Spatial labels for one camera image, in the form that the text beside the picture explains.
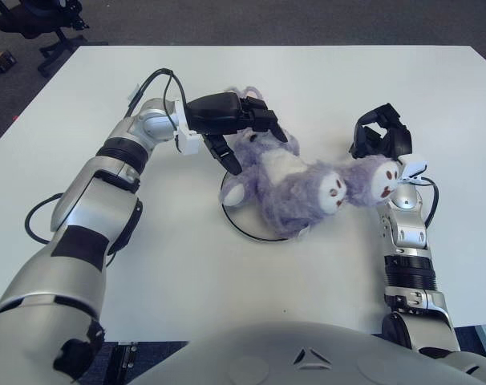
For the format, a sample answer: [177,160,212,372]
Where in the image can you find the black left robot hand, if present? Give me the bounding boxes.
[185,91,289,176]

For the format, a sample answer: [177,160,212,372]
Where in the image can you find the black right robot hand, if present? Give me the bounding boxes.
[349,103,413,161]

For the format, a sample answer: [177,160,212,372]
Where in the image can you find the purple plush bunny doll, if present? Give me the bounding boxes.
[219,85,403,241]

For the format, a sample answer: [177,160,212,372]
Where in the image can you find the white plate black rim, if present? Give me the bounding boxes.
[220,170,310,243]

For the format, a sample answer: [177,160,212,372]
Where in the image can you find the black office chair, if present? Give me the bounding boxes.
[0,0,107,79]

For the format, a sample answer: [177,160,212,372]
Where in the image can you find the grey robot torso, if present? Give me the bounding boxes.
[128,320,464,385]

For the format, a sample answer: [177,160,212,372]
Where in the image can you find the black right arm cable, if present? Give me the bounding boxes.
[421,178,441,229]

